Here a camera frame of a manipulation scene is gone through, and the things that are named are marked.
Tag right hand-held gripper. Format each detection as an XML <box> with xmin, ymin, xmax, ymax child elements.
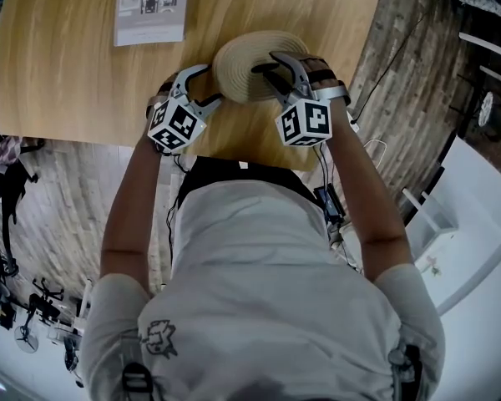
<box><xmin>250</xmin><ymin>51</ymin><xmax>352</xmax><ymax>148</ymax></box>

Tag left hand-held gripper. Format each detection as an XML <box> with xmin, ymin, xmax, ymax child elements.
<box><xmin>147</xmin><ymin>63</ymin><xmax>225</xmax><ymax>155</ymax></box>

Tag white printed booklet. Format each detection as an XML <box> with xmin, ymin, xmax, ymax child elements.
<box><xmin>113</xmin><ymin>0</ymin><xmax>192</xmax><ymax>48</ymax></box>

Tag person's left forearm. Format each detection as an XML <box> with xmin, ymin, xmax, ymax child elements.
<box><xmin>99</xmin><ymin>134</ymin><xmax>179</xmax><ymax>275</ymax></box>

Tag person's right forearm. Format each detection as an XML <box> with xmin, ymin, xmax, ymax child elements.
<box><xmin>323</xmin><ymin>98</ymin><xmax>414</xmax><ymax>283</ymax></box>

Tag black power adapter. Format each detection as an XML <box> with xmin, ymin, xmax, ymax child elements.
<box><xmin>313</xmin><ymin>185</ymin><xmax>346</xmax><ymax>225</ymax></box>

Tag person's right hand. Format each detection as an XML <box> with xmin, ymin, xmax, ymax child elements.
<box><xmin>301</xmin><ymin>55</ymin><xmax>340</xmax><ymax>92</ymax></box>

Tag person's left hand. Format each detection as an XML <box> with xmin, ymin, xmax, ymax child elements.
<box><xmin>145</xmin><ymin>71</ymin><xmax>181</xmax><ymax>119</ymax></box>

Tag person's black trousers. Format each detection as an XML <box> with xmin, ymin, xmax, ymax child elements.
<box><xmin>177</xmin><ymin>155</ymin><xmax>318</xmax><ymax>208</ymax></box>

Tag wooden table with white legs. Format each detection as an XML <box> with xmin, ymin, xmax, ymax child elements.
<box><xmin>0</xmin><ymin>0</ymin><xmax>387</xmax><ymax>173</ymax></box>

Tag white spoked wheel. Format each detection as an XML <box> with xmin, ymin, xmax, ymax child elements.
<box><xmin>478</xmin><ymin>91</ymin><xmax>501</xmax><ymax>135</ymax></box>

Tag pink patterned cloth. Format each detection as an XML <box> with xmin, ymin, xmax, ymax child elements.
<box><xmin>0</xmin><ymin>135</ymin><xmax>24</xmax><ymax>175</ymax></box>

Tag person's white shirt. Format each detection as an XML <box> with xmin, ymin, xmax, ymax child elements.
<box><xmin>78</xmin><ymin>177</ymin><xmax>448</xmax><ymax>401</ymax></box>

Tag white desk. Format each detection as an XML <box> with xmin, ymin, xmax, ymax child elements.
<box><xmin>400</xmin><ymin>135</ymin><xmax>501</xmax><ymax>317</ymax></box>

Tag black floor cable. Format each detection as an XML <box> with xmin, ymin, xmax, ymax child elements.
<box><xmin>352</xmin><ymin>10</ymin><xmax>431</xmax><ymax>123</ymax></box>

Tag white cable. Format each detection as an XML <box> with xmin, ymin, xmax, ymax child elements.
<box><xmin>361</xmin><ymin>138</ymin><xmax>389</xmax><ymax>170</ymax></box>

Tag grey strap with black buckle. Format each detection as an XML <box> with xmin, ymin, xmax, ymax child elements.
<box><xmin>120</xmin><ymin>361</ymin><xmax>155</xmax><ymax>401</ymax></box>

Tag grey strap with black clip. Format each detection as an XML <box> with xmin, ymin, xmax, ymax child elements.
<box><xmin>387</xmin><ymin>344</ymin><xmax>423</xmax><ymax>401</ymax></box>

